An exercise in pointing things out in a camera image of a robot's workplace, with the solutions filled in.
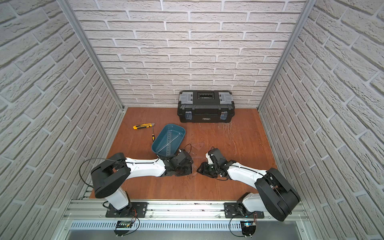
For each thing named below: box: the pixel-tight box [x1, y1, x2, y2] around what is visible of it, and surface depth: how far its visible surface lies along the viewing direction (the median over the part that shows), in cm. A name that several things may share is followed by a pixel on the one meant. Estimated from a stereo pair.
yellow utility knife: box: [133, 123, 155, 130], surface depth 109 cm
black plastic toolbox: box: [177, 90, 235, 123], surface depth 103 cm
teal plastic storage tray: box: [151, 123, 186, 156], surface depth 100 cm
